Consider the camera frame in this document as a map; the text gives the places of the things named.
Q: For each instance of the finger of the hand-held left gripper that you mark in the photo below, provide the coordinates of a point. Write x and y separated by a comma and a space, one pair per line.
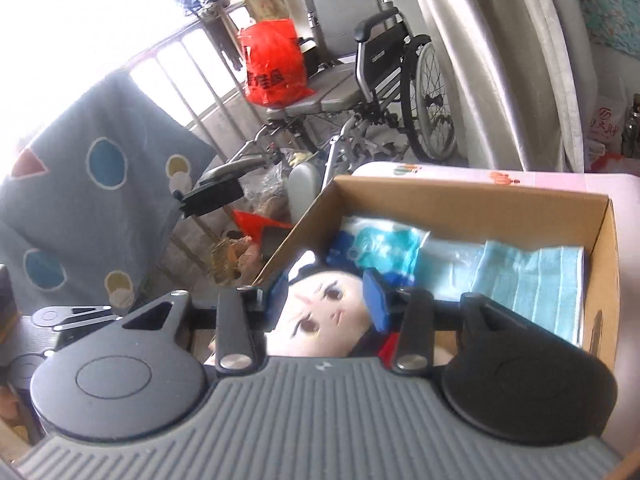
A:
95, 322

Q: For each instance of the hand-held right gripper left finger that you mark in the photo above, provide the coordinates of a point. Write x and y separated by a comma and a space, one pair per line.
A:
276, 300

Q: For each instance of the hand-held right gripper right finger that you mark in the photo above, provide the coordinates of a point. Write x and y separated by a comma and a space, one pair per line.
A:
379, 305

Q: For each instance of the plush doll with red clothes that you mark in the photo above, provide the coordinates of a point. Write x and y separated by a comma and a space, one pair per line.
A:
320, 305

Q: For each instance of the brown cardboard box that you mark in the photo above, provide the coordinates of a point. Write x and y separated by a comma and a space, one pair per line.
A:
450, 200

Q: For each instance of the blue white plastic packet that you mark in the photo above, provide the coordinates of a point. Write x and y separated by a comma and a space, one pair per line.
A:
380, 250

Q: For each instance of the small red plastic bag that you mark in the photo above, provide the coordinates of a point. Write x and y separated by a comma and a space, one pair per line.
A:
255, 222

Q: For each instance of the crumpled clear plastic bag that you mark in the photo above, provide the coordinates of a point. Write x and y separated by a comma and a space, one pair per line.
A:
270, 190

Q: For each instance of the grey blanket with circles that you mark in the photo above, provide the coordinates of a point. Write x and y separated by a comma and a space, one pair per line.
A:
75, 210

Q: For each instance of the light blue towel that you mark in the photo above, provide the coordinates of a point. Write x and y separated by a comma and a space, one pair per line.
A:
530, 285

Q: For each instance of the black silver wheelchair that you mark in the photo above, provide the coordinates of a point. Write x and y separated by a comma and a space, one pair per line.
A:
385, 55

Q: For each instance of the white curtain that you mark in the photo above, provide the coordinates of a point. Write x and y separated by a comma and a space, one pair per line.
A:
500, 60

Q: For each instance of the metal window railing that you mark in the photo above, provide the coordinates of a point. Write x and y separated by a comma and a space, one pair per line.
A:
167, 44

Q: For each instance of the white printed plastic bag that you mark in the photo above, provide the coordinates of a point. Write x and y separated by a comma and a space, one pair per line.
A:
602, 125

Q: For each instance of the silver metal case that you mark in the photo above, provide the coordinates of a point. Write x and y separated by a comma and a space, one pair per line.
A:
335, 10

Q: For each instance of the beige towel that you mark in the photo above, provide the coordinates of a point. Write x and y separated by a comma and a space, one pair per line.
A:
267, 0

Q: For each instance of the dark glass bottles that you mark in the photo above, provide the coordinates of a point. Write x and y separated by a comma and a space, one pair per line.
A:
632, 130

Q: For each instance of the teal floral wall cloth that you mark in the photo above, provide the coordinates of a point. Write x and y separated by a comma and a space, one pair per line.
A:
610, 0

